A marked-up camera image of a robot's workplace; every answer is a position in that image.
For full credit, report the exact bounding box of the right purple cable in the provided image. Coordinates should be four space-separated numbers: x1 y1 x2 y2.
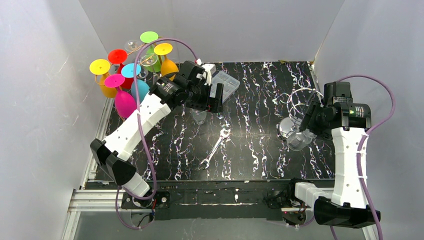
298 74 397 240

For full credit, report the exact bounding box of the aluminium frame rail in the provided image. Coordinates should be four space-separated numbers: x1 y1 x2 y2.
61 99 377 240

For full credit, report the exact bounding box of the clear tumbler glass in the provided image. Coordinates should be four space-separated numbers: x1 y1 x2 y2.
191 108 208 125

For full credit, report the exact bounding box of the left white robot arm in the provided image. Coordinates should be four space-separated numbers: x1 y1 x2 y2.
90 60 224 201

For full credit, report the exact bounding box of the blue wine glass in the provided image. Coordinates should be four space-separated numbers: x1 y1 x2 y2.
121 63 150 103

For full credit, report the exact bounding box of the pink wine glass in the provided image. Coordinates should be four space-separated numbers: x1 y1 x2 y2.
104 73 137 119

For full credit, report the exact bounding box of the gold wire glass rack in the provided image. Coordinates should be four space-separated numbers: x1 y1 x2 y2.
94 35 180 132

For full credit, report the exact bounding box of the purple cable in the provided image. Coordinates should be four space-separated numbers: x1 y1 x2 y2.
298 74 397 240
115 37 201 231

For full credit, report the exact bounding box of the orange glass yellow base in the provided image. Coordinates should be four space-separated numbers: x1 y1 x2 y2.
154 42 179 81

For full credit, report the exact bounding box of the green wine glass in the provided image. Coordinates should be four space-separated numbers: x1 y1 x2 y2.
140 31 159 55

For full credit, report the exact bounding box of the clear plastic screw box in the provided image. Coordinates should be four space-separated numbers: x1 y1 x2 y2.
209 70 240 103

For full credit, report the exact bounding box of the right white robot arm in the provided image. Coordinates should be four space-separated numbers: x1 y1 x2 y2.
264 81 381 229

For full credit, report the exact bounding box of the orange glass yellow foot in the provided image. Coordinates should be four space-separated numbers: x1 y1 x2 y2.
89 58 117 98

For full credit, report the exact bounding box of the clear champagne flute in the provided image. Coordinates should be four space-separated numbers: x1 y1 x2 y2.
139 53 161 84

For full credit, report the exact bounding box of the silver wire glass rack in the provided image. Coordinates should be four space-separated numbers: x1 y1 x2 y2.
276 87 324 142

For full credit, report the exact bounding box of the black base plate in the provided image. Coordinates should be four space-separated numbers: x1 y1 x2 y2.
120 180 313 224

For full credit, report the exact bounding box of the clear wine glass rear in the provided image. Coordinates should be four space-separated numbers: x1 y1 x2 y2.
124 39 144 57

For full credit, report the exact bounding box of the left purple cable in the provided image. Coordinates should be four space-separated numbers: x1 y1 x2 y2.
115 37 201 231

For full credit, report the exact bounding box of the silver combination wrench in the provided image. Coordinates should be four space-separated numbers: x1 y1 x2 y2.
199 129 231 170

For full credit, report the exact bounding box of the clear stemless glass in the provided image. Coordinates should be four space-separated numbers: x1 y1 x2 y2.
286 129 317 152

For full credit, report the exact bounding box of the red wine glass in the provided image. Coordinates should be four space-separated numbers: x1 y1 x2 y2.
107 49 134 90

